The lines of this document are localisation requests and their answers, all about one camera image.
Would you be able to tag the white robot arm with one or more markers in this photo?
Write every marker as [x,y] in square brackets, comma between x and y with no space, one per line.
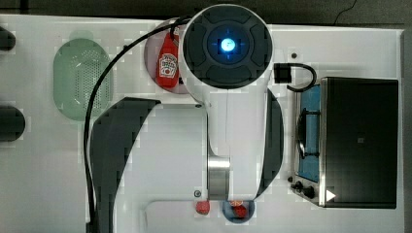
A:
[225,56]

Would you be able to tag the red ketchup bottle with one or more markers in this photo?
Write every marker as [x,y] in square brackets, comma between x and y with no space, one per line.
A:
[167,71]

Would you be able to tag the grey round plate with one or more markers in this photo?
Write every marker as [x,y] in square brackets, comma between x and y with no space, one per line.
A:
[151,52]

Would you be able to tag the orange slice toy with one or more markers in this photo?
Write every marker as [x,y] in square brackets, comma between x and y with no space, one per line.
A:
[235,203]

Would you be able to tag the red strawberry toy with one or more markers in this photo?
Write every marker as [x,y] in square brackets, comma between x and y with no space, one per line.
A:
[203,207]

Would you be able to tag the blue bowl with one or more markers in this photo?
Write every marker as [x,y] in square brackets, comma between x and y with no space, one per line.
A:
[228,213]

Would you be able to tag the red strawberry in bowl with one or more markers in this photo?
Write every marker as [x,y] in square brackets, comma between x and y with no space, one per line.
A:
[240,211]

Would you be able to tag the black toaster oven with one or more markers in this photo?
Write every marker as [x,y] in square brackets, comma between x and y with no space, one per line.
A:
[346,143]

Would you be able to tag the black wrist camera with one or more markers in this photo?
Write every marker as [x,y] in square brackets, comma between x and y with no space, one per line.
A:
[282,73]

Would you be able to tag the black cylinder post lower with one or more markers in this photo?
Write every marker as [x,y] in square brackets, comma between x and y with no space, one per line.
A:
[12,123]

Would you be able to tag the black cylinder post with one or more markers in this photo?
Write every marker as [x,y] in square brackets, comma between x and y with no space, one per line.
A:
[7,39]
[12,123]

